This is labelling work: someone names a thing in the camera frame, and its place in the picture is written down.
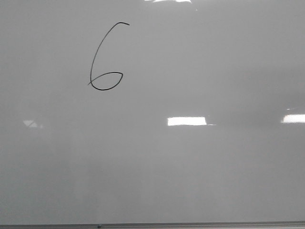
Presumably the white glossy whiteboard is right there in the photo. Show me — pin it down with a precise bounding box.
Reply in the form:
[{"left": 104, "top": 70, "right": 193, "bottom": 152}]
[{"left": 0, "top": 0, "right": 305, "bottom": 224}]

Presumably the grey aluminium whiteboard frame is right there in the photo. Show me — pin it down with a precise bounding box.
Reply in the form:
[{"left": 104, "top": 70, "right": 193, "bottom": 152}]
[{"left": 0, "top": 221, "right": 305, "bottom": 229}]

